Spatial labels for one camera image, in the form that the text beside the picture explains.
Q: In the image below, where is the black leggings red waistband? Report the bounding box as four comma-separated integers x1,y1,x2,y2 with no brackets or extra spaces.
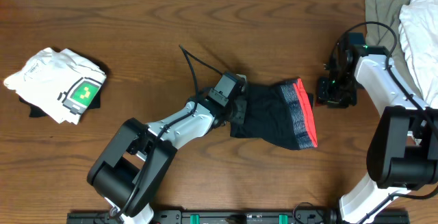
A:
230,78,318,151

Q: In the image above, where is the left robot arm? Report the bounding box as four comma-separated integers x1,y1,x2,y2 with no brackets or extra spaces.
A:
87,95,246,223

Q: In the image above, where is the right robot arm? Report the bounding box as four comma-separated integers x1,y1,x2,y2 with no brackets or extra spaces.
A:
317,44,437,223

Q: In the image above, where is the beige garment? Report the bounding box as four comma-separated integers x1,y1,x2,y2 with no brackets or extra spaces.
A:
365,0,422,98

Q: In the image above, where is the folded white graphic t-shirt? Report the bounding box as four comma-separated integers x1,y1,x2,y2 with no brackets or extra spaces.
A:
3,47,107,125

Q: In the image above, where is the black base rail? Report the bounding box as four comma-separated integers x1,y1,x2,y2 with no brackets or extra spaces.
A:
66,203,411,224

